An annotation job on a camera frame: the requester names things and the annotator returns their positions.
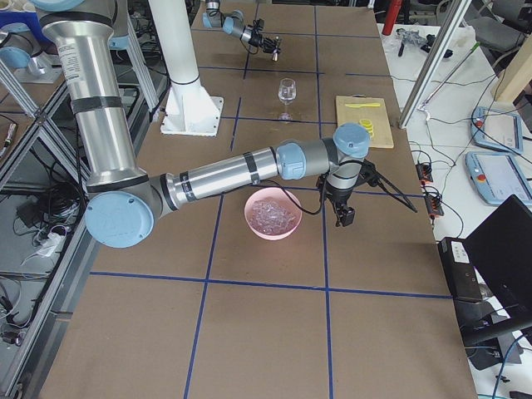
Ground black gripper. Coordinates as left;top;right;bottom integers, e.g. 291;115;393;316
251;32;282;55
316;160;377;227

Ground steel double jigger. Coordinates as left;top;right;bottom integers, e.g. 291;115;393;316
272;37;282;62

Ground clear wine glass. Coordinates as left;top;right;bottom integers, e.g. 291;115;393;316
278;78;297;121

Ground pink bowl of ice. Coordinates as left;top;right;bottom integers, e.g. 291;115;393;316
244;187;303;240

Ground yellow lemon slice stack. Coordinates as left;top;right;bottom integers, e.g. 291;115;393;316
359;118;375;140

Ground yellow plastic knife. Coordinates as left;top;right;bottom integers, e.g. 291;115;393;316
344;102;381;109

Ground bamboo cutting board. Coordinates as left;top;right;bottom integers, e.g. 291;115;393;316
335;96;394;149

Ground black box with label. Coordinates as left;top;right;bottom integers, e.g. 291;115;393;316
437;237;486;303

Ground lower blue teach pendant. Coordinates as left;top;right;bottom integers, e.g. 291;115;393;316
465;151;531;206

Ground blue teach pendant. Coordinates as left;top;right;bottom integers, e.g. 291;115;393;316
470;106;524;154
465;151;531;206

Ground black monitor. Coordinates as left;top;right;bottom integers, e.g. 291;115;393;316
463;195;531;317

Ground upper blue teach pendant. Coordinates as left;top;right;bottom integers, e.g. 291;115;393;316
470;106;524;154

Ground pink thin rod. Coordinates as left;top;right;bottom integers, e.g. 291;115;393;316
416;42;480;120

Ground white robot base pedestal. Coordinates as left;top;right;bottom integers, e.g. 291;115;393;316
149;0;224;137

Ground aluminium frame post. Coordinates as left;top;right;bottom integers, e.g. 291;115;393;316
398;0;471;129

